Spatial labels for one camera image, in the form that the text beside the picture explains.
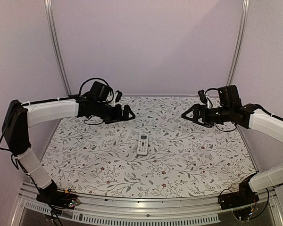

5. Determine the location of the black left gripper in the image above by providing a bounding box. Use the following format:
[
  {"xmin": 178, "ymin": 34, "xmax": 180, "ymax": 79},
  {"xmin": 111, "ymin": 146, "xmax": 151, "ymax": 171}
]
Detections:
[{"xmin": 94, "ymin": 101, "xmax": 135, "ymax": 124}]

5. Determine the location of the beige remote control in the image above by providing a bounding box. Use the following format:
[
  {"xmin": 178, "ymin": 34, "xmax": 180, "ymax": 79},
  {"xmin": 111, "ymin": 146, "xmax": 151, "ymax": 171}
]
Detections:
[{"xmin": 136, "ymin": 134, "xmax": 149, "ymax": 156}]

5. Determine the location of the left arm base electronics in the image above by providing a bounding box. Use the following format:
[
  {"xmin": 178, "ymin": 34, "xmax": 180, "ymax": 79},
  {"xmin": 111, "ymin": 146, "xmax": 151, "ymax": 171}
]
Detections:
[{"xmin": 33, "ymin": 180, "xmax": 80, "ymax": 226}]

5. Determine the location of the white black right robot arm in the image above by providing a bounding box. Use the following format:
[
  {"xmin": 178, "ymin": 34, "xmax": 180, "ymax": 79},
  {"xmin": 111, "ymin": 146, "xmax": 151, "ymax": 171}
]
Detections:
[{"xmin": 181, "ymin": 85, "xmax": 283, "ymax": 205}]

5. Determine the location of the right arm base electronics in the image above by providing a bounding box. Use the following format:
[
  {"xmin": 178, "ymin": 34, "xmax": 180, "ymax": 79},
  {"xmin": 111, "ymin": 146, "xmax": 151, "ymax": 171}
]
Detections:
[{"xmin": 217, "ymin": 176, "xmax": 270, "ymax": 222}]

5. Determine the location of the floral patterned table mat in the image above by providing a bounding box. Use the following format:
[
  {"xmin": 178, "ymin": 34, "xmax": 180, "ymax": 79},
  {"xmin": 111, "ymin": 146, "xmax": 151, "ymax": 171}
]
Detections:
[{"xmin": 42, "ymin": 97, "xmax": 256, "ymax": 198}]

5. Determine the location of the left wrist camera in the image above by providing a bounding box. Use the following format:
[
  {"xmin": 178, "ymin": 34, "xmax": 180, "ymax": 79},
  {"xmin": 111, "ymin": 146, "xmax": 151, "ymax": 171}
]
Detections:
[{"xmin": 111, "ymin": 90, "xmax": 123, "ymax": 107}]

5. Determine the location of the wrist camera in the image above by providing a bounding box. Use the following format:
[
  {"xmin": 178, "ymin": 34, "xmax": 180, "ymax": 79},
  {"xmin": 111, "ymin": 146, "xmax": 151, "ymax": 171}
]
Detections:
[
  {"xmin": 111, "ymin": 90, "xmax": 123, "ymax": 107},
  {"xmin": 198, "ymin": 89, "xmax": 212, "ymax": 108}
]

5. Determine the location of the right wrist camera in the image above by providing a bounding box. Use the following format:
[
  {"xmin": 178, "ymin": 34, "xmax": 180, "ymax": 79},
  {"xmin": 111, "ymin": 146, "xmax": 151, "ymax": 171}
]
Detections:
[{"xmin": 198, "ymin": 89, "xmax": 212, "ymax": 108}]

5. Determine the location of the right aluminium frame post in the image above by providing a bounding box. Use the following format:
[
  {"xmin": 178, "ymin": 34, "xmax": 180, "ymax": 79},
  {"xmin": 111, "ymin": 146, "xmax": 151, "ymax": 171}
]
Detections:
[{"xmin": 226, "ymin": 0, "xmax": 250, "ymax": 85}]

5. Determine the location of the aluminium frame post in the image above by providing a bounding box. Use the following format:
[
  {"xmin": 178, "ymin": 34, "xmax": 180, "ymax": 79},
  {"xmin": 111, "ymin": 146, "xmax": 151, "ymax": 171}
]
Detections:
[
  {"xmin": 44, "ymin": 0, "xmax": 71, "ymax": 95},
  {"xmin": 226, "ymin": 0, "xmax": 250, "ymax": 85}
]

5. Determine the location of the aluminium front rail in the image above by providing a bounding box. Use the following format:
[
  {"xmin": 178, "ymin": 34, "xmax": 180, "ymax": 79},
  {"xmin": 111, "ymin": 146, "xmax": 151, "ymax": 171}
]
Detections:
[{"xmin": 10, "ymin": 183, "xmax": 280, "ymax": 226}]

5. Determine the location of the left aluminium frame post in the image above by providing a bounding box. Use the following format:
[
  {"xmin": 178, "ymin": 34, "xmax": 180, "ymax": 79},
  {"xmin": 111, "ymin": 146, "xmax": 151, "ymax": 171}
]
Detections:
[{"xmin": 44, "ymin": 0, "xmax": 71, "ymax": 95}]

